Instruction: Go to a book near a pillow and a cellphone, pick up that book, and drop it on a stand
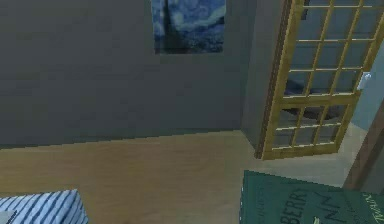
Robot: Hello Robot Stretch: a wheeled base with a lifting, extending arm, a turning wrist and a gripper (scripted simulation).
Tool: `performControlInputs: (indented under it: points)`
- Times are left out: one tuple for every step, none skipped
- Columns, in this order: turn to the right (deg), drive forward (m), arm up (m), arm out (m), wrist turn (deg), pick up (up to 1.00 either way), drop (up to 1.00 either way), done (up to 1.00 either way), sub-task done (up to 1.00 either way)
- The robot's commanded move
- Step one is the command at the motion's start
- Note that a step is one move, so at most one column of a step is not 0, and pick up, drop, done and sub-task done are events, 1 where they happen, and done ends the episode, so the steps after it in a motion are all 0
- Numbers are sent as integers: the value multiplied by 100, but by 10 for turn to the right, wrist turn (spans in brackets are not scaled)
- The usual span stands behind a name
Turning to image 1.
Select green book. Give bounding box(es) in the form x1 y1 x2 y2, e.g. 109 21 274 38
238 169 384 224

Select blue night sky painting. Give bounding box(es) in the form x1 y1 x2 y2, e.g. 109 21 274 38
150 0 227 55

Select yellow wooden glazed door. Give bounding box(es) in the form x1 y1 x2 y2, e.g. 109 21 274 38
261 0 384 161

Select blue white striped bed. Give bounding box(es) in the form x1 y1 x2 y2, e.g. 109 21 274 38
0 189 90 224

